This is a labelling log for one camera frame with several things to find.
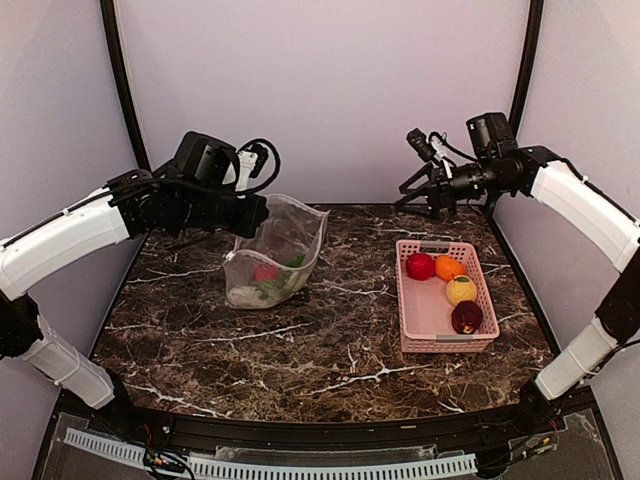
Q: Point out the white toy vegetable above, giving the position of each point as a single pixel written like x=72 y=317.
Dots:
x=248 y=297
x=294 y=282

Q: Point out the left black frame post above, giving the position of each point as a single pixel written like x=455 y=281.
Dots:
x=121 y=81

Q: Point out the pink plastic basket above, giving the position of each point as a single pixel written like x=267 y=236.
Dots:
x=425 y=314

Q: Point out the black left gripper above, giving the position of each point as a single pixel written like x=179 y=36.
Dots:
x=257 y=211

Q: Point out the clear zip top bag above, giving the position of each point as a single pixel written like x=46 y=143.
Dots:
x=289 y=239

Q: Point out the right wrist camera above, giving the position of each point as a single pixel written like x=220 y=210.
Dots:
x=429 y=150

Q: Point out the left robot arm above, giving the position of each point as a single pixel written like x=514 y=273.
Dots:
x=208 y=185

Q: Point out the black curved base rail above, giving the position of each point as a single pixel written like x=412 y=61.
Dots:
x=486 y=429

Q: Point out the red toy apple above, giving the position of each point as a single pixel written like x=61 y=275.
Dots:
x=265 y=273

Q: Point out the dark red toy fruit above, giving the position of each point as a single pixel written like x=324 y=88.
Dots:
x=466 y=317

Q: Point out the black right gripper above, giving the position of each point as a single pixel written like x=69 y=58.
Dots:
x=438 y=188

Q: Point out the right black frame post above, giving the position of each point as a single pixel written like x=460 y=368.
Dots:
x=526 y=65

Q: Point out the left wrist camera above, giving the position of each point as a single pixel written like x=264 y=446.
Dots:
x=252 y=159

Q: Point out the black frame post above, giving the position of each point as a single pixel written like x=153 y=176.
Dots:
x=121 y=81
x=526 y=65

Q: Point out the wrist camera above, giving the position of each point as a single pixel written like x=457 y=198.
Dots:
x=252 y=159
x=429 y=150

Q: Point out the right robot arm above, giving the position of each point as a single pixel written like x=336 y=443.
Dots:
x=500 y=166

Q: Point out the yellow toy fruit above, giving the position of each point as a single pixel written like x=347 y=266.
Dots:
x=461 y=288

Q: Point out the red toy pepper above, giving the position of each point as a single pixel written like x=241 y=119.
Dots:
x=420 y=266

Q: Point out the orange toy tangerine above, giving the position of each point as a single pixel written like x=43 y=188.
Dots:
x=447 y=268

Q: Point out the white slotted cable duct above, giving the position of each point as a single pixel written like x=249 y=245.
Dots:
x=245 y=463

